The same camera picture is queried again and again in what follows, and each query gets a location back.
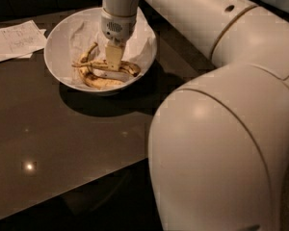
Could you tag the white gripper with grille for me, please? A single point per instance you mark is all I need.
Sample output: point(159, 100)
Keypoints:
point(118, 28)

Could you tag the spotted banana with long stem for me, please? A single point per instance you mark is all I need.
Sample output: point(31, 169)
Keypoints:
point(124, 66)

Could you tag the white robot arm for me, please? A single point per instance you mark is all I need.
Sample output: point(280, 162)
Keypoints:
point(218, 146)

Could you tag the white paper lining in bowl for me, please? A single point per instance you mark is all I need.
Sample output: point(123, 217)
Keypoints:
point(140, 49)

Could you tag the spotted banana lying in bowl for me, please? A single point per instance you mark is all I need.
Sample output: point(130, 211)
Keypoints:
point(92, 73)

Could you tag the white bowl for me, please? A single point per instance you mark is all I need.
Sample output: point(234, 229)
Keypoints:
point(56, 54)

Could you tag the white paper sheet underneath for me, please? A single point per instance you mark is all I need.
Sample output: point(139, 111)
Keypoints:
point(29, 56)

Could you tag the white printed paper sheet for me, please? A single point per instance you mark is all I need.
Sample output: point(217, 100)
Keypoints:
point(19, 40)

